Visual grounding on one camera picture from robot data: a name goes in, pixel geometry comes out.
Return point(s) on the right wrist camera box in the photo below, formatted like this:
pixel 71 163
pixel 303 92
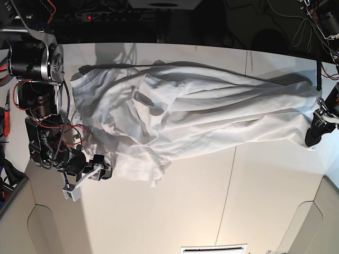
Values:
pixel 72 192

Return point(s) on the red handled cutter tool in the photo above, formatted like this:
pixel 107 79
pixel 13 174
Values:
pixel 6 125

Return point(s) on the black bag at left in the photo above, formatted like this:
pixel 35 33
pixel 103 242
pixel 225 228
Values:
pixel 11 180

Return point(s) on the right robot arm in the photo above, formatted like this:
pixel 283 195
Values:
pixel 36 60

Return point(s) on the white vent grille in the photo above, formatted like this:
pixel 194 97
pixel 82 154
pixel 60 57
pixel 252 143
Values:
pixel 230 249

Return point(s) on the white t-shirt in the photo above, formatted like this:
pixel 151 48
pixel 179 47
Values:
pixel 144 117

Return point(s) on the orange grey pliers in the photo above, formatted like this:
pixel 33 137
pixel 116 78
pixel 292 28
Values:
pixel 5 77

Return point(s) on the black power strip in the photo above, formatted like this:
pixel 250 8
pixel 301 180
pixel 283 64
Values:
pixel 109 16

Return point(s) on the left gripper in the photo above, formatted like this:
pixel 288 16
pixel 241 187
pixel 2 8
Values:
pixel 325 119

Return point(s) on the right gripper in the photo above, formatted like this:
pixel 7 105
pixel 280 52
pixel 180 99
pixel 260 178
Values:
pixel 94 169

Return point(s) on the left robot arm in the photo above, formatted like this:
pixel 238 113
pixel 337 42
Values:
pixel 323 16

